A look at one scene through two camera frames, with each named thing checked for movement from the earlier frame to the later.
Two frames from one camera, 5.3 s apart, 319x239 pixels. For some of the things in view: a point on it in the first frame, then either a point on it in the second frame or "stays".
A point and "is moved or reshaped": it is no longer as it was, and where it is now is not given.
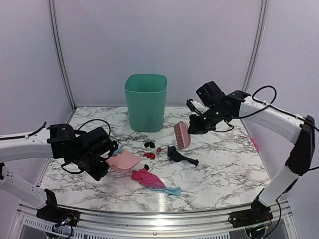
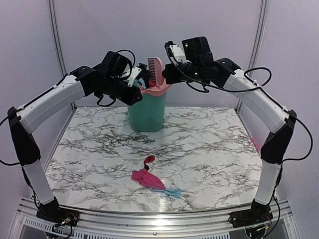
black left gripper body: [85, 162] → [112, 87]
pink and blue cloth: [147, 179] stays
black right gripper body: [207, 124] → [193, 71]
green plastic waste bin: [146, 93] stays
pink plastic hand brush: [183, 135] → [156, 69]
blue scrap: [117, 151] → [141, 81]
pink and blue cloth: [176, 191] stays
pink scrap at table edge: [257, 146] stays
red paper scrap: [151, 155] is moved or reshaped
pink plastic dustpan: [123, 161] → [161, 88]
